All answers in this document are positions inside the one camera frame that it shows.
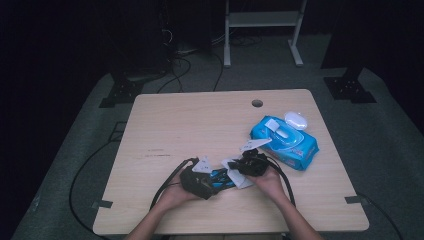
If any person's left hand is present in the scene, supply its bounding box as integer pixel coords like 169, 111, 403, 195
155, 181, 202, 212

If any white oval plastic lid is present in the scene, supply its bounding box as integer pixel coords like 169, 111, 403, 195
283, 111, 309, 131

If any looped black floor cable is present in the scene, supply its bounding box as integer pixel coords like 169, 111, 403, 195
156, 55, 193, 94

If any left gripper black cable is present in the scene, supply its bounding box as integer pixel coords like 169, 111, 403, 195
149, 157, 200, 211

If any white wet wipe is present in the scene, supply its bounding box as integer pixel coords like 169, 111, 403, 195
220, 158, 255, 190

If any dark tape piece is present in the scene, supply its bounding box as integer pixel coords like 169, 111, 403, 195
344, 195, 368, 205
91, 199, 114, 210

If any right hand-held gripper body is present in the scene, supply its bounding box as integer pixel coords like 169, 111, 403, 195
233, 138, 273, 178

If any thin black floor cable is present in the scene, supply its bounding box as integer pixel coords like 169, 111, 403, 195
212, 49, 225, 93

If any black stand base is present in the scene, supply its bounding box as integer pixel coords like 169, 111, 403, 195
99, 74, 145, 109
323, 67, 378, 104

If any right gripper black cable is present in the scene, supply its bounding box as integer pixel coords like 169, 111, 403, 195
266, 156, 297, 208

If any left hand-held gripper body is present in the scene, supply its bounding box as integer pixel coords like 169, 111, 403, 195
179, 155, 216, 201

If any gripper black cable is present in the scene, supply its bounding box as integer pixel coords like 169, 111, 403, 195
266, 156, 297, 208
149, 157, 200, 211

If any blue wet wipes pack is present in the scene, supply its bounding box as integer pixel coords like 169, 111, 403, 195
249, 115, 320, 172

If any person's right hand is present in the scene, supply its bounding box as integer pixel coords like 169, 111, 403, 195
248, 166, 288, 205

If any dark computer tower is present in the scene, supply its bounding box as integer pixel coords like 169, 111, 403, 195
109, 0, 174, 79

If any white metal table frame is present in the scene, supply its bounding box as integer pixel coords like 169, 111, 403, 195
223, 0, 308, 68

